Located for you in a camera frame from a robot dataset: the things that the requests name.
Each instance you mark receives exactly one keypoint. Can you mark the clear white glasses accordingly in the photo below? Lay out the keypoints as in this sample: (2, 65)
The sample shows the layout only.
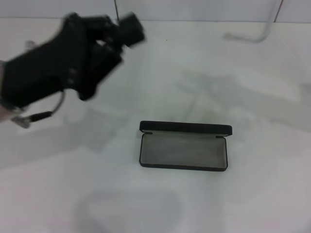
(243, 39)

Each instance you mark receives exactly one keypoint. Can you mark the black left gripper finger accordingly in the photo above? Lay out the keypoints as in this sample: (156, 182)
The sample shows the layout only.
(134, 36)
(130, 23)

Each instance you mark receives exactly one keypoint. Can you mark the black glasses case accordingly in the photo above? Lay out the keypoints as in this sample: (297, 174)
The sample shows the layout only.
(184, 153)

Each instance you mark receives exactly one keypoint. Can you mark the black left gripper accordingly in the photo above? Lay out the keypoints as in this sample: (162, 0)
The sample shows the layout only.
(48, 70)

